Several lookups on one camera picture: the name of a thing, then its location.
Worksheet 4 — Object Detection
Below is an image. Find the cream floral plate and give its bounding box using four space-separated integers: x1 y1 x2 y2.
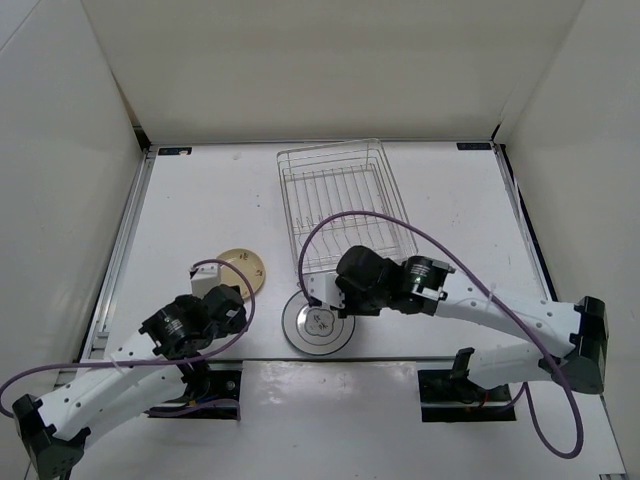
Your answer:
217 248 266 300

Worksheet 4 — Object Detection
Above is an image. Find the wire dish rack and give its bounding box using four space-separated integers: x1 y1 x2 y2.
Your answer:
276 139 418 276

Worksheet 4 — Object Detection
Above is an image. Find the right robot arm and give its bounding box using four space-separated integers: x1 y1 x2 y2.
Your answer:
335 246 609 400

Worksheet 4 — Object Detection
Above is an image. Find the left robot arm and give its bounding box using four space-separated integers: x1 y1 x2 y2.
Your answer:
12 285 247 479

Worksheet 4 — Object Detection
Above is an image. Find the right corner label sticker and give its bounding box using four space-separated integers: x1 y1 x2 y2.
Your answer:
456 142 492 151

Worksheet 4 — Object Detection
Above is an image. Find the corner label sticker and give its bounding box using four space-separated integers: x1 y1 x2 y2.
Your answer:
456 142 492 151
157 147 193 156

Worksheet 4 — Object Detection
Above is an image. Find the left corner label sticker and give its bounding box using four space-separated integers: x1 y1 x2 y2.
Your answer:
157 147 193 156

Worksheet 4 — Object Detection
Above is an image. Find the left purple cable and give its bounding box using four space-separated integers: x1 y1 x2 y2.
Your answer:
0 257 257 420

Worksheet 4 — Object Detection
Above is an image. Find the purple cable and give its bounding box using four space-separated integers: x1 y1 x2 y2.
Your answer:
0 257 257 420
296 210 585 459

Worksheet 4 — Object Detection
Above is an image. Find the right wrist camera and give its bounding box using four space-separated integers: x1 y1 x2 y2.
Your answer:
305 272 345 310

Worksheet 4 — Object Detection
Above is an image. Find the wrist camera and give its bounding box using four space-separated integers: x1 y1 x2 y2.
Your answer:
189 264 221 298
305 272 345 310

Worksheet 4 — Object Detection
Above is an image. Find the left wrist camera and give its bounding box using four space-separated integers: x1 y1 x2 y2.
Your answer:
189 264 221 298

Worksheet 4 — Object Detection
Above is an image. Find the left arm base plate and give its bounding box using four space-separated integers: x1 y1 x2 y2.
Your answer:
145 362 243 421

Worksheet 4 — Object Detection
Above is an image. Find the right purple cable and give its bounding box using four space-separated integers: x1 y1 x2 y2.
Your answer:
296 210 585 459

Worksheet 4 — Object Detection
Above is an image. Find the front aluminium frame rail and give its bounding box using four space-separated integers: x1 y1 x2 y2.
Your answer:
206 354 456 363

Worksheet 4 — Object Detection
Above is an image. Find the aluminium frame rail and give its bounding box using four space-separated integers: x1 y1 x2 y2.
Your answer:
206 354 456 363
71 145 156 363
492 142 629 480

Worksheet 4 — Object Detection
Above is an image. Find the left aluminium frame rail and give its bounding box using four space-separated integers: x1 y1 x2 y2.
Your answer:
71 145 156 363

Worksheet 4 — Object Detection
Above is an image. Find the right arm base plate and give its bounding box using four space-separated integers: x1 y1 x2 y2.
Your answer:
417 370 516 423

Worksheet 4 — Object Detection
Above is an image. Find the right aluminium frame rail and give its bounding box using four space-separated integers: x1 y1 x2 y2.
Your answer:
492 142 629 480

